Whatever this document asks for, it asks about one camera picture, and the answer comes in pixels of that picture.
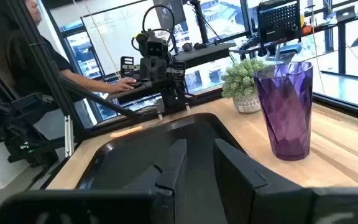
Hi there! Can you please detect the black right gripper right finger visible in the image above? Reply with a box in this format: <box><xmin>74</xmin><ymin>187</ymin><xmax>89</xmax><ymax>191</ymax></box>
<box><xmin>213</xmin><ymin>139</ymin><xmax>312</xmax><ymax>224</ymax></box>

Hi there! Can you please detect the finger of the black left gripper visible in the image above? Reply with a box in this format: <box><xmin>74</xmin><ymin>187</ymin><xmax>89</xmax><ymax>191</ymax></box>
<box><xmin>157</xmin><ymin>57</ymin><xmax>168</xmax><ymax>81</ymax></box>
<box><xmin>147</xmin><ymin>57</ymin><xmax>158</xmax><ymax>81</ymax></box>

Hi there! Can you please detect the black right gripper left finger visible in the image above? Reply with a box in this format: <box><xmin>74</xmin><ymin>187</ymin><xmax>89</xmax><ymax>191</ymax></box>
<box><xmin>124</xmin><ymin>139</ymin><xmax>188</xmax><ymax>224</ymax></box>

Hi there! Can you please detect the purple faceted plastic cup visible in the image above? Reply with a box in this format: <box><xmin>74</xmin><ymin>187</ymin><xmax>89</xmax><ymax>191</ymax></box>
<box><xmin>253</xmin><ymin>61</ymin><xmax>314</xmax><ymax>162</ymax></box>

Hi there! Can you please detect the black plastic tray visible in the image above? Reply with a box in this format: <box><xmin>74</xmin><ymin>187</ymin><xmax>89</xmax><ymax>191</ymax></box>
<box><xmin>76</xmin><ymin>112</ymin><xmax>246</xmax><ymax>224</ymax></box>

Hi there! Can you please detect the dark desk top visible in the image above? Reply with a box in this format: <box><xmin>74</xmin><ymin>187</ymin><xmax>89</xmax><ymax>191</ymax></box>
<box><xmin>106</xmin><ymin>42</ymin><xmax>237</xmax><ymax>104</ymax></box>

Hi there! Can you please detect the person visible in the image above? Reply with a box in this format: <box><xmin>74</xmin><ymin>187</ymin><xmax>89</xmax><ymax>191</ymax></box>
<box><xmin>0</xmin><ymin>0</ymin><xmax>138</xmax><ymax>128</ymax></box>

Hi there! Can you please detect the green plant in white pot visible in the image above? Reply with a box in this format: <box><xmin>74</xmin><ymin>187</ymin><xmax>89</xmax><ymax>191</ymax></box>
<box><xmin>221</xmin><ymin>58</ymin><xmax>269</xmax><ymax>114</ymax></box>

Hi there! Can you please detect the black standing desk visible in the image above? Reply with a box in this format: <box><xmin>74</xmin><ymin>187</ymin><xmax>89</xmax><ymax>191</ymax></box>
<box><xmin>303</xmin><ymin>5</ymin><xmax>358</xmax><ymax>81</ymax></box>

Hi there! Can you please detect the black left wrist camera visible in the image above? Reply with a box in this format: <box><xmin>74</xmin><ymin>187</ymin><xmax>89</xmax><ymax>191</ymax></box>
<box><xmin>135</xmin><ymin>30</ymin><xmax>170</xmax><ymax>59</ymax></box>

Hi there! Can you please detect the yellow cable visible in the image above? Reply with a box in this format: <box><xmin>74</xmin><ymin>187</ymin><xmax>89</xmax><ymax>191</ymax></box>
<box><xmin>82</xmin><ymin>0</ymin><xmax>121</xmax><ymax>79</ymax></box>

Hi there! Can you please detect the black metal table frame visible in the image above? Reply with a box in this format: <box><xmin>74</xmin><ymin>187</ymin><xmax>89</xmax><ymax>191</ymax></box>
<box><xmin>6</xmin><ymin>0</ymin><xmax>358</xmax><ymax>190</ymax></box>

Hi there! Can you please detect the silver frame bracket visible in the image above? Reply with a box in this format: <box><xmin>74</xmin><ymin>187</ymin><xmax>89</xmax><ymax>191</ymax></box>
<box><xmin>63</xmin><ymin>114</ymin><xmax>75</xmax><ymax>158</ymax></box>

